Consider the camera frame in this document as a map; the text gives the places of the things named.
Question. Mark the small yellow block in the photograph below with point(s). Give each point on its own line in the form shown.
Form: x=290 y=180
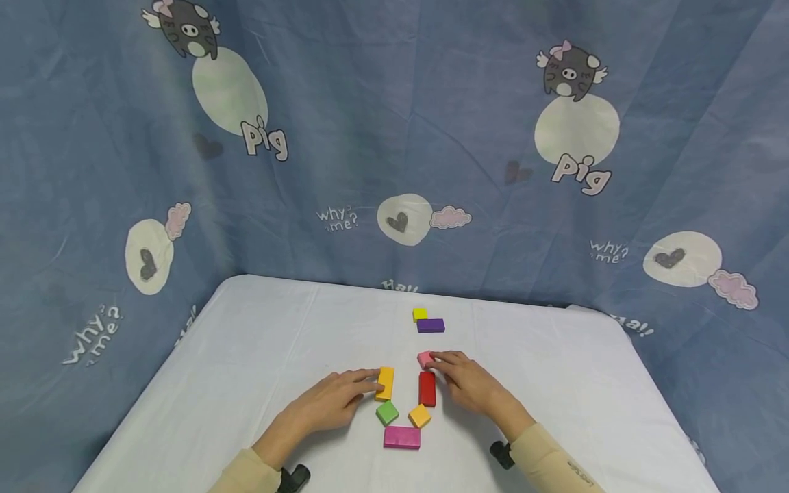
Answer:
x=420 y=314

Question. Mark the person's right thumb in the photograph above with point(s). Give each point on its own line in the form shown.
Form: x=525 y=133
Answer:
x=445 y=381

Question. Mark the person's left forearm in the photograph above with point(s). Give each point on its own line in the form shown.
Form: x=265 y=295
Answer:
x=262 y=459

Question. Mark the person's right forearm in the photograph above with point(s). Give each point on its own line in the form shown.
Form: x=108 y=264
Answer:
x=548 y=455

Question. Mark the small green block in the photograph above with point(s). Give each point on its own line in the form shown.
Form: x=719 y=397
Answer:
x=387 y=412

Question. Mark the small pink block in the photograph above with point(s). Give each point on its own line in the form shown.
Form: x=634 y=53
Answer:
x=424 y=359

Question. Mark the person's left thumb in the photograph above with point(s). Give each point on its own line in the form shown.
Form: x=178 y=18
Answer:
x=368 y=396

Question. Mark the black wrist band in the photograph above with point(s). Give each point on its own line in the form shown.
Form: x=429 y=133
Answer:
x=502 y=454
x=294 y=477

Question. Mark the long orange block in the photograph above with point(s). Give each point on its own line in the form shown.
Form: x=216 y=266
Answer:
x=386 y=383

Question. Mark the person's right index finger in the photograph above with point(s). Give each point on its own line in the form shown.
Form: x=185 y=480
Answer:
x=447 y=356

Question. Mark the long purple block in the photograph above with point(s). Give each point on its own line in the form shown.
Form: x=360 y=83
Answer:
x=430 y=326

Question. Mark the person's right hand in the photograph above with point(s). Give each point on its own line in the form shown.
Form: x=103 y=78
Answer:
x=474 y=390

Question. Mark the small orange block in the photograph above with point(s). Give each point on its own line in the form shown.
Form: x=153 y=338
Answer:
x=420 y=415

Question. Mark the person's left hand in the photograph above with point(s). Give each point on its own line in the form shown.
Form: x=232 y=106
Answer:
x=330 y=404

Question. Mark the person's left index finger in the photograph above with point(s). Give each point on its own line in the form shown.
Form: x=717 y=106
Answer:
x=360 y=375

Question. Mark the long magenta block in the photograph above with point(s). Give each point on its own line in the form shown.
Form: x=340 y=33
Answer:
x=402 y=437

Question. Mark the long red block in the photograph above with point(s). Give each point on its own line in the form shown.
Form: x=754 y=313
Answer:
x=427 y=389

